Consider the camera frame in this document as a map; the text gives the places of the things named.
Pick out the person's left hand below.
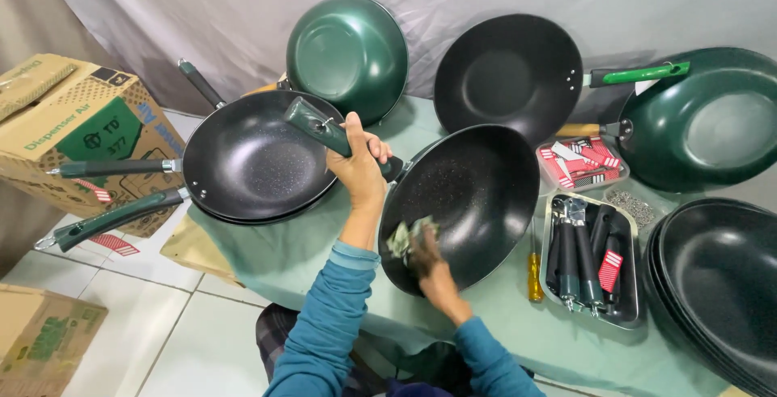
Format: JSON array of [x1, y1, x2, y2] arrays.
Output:
[[326, 112, 394, 206]]

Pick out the person's right hand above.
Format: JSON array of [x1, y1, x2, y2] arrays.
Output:
[[408, 225, 474, 325]]

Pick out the grey-green wiping cloth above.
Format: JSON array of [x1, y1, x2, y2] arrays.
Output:
[[386, 215, 439, 261]]

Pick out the black speckled wok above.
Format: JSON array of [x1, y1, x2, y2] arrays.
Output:
[[284, 96, 541, 298]]

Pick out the pale green table cloth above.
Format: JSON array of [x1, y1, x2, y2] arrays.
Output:
[[187, 95, 750, 397]]

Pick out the clear tub of red-white labels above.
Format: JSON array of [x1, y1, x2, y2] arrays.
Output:
[[537, 136, 631, 195]]

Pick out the clear bag of small screws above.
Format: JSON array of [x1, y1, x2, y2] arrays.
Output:
[[603, 187, 657, 231]]

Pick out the metal tray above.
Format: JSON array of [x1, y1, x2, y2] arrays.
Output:
[[539, 191, 645, 330]]

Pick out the grey backdrop cloth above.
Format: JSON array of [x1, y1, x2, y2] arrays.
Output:
[[0, 0, 777, 216]]

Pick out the large printed cardboard box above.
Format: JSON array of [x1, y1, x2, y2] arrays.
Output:
[[0, 53, 187, 240]]

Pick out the brown cardboard box, green print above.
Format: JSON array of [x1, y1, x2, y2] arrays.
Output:
[[0, 283, 109, 397]]

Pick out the yellow-handled screwdriver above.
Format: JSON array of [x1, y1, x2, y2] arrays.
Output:
[[526, 221, 545, 304]]

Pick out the dark green wok handle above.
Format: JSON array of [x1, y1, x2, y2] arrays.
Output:
[[568, 197, 606, 318], [554, 198, 582, 313]]

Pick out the black wok, dark green handle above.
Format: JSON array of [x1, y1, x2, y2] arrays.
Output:
[[34, 90, 346, 253]]

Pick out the black wok, bright green handle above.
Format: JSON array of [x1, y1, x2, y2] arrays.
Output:
[[433, 13, 692, 146]]

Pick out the black wok handle with label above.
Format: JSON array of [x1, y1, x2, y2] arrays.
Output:
[[597, 233, 626, 308]]

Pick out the black wok without handle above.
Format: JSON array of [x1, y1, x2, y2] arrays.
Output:
[[642, 227, 777, 397], [648, 212, 777, 393], [657, 198, 777, 386]]

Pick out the large green wok, wooden handle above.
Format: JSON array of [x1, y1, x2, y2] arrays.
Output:
[[555, 47, 777, 194]]

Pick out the black wok, chrome-collared dark handle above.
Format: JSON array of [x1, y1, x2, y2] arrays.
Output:
[[47, 158, 338, 227]]

